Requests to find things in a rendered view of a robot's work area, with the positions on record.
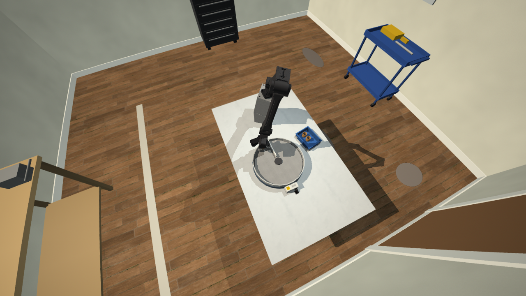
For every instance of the blue crate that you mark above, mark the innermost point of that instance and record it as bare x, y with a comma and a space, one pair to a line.
315, 140

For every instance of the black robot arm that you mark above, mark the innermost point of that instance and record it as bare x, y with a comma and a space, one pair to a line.
276, 87

